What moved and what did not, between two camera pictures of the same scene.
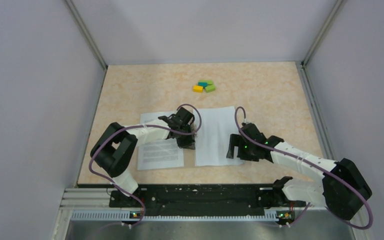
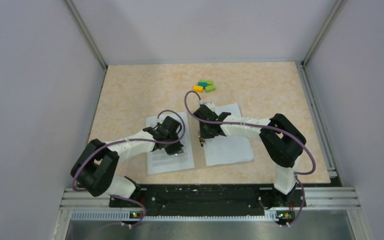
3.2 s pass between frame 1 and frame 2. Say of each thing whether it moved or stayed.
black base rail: stayed
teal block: stayed
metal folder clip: moved
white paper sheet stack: moved
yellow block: stayed
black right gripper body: moved
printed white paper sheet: moved
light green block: stayed
